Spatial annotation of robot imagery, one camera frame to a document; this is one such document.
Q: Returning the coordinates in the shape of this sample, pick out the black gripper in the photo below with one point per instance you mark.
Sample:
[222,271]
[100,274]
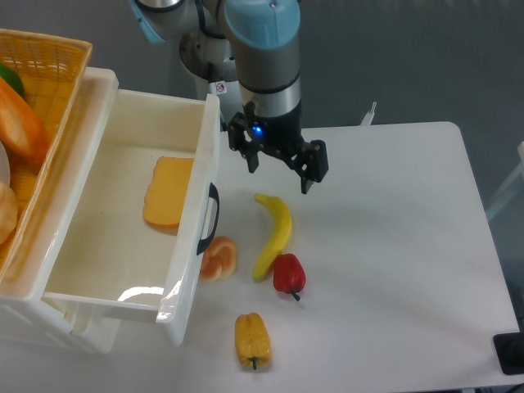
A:
[280,137]

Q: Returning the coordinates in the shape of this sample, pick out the green vegetable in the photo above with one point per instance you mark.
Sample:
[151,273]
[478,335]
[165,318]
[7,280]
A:
[13,79]

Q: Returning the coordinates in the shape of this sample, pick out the braided bread roll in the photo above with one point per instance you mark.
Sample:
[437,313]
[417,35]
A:
[219,261]

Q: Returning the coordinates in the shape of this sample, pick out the orange baguette bread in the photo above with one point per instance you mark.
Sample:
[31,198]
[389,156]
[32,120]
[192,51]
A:
[21,130]

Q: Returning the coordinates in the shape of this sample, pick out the yellow bell pepper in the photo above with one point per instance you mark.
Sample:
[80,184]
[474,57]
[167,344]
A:
[252,342]

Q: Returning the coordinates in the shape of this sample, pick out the yellow banana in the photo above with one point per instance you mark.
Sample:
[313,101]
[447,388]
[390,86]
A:
[279,238]

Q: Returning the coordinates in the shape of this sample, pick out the red bell pepper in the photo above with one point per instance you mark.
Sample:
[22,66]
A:
[288,275]

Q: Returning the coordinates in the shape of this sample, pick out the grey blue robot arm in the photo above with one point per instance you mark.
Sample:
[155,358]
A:
[247,53]

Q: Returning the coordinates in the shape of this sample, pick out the yellow woven basket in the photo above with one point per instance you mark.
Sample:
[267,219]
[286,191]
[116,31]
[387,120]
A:
[50,68]

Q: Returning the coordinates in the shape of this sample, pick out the white drawer cabinet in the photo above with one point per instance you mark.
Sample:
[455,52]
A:
[27,312]

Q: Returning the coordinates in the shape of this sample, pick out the round bread bun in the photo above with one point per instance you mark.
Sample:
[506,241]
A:
[9,212]

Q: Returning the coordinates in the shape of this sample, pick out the toast bread slice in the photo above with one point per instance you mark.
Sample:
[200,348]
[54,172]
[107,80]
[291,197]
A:
[166,192]

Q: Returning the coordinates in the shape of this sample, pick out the black device at edge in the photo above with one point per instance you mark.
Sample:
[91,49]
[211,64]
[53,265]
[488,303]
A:
[509,350]

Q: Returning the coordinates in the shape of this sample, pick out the white top drawer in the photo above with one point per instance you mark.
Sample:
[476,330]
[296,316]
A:
[112,265]

